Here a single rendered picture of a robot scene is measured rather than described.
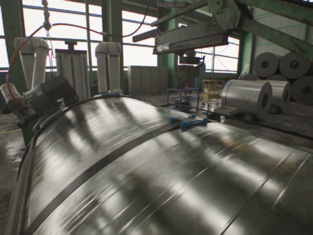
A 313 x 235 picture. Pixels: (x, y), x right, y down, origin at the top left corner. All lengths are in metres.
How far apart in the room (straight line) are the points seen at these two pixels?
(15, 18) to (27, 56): 2.51
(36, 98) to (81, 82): 1.08
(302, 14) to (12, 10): 4.21
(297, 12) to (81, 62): 1.87
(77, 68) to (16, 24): 2.34
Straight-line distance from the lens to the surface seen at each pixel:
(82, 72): 2.04
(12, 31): 4.18
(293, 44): 0.83
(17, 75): 4.09
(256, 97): 5.46
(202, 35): 1.18
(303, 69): 11.51
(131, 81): 11.40
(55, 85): 1.07
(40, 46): 1.68
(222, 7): 1.09
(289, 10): 0.87
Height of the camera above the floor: 1.50
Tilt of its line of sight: 15 degrees down
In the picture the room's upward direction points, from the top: straight up
